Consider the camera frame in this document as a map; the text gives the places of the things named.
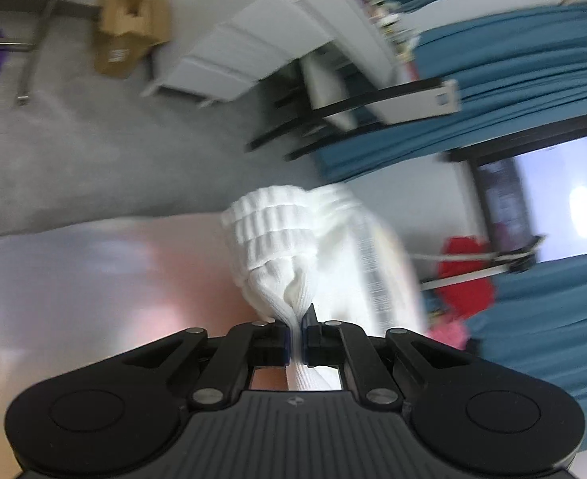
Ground white knit garment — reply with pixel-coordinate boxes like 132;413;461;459
221;184;429;390

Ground white clothes rack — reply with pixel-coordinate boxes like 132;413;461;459
412;236;545;291

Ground pink garment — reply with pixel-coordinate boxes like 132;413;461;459
427;320;470;350

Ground red garment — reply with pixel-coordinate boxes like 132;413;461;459
437;237;497;320

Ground pastel tie-dye bed sheet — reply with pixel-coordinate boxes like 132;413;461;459
0;214;265;478

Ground white desk with black legs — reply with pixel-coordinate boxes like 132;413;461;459
247;0;461;161

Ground white drawer cabinet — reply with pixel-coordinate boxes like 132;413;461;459
143;0;333;102

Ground teal curtain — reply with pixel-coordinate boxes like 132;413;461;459
317;3;587;447

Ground brown cardboard box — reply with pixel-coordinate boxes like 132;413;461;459
94;0;172;79

